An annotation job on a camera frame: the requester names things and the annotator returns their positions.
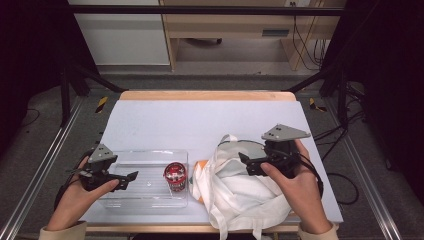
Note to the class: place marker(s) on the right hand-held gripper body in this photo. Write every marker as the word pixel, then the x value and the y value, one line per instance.
pixel 281 155

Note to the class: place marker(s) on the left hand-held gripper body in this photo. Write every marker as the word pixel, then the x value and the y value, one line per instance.
pixel 96 170

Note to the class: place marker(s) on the clear plastic tray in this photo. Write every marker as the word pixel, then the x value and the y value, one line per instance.
pixel 146 163

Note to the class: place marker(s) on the white tote bag coloured spots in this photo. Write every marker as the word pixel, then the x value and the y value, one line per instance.
pixel 240 196

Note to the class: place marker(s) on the red drink can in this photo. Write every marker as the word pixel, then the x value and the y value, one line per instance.
pixel 175 173

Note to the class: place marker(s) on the person's left hand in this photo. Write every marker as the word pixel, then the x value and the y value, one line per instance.
pixel 75 203

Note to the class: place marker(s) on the person's right hand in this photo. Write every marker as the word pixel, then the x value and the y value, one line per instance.
pixel 300 193

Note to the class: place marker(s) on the yellow black tape piece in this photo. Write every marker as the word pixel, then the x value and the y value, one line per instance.
pixel 315 105
pixel 101 104

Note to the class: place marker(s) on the pale grey table mat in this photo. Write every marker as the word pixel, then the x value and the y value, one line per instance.
pixel 183 123

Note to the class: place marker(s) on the grey panel on desk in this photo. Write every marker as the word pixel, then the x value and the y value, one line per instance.
pixel 275 32

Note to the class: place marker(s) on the white cabinet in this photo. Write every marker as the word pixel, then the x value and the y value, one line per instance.
pixel 123 40

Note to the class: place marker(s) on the black curtain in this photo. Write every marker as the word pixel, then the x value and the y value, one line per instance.
pixel 393 66
pixel 26 50

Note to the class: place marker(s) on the light wooden desk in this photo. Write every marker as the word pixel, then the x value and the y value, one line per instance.
pixel 226 25

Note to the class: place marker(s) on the aluminium floor rail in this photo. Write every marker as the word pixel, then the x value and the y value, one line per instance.
pixel 361 166
pixel 45 163

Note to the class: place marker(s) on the black frame stand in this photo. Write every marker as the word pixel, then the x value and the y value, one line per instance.
pixel 65 100
pixel 342 100

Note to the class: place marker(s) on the black horizontal frame bar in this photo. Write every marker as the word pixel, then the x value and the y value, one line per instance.
pixel 200 10

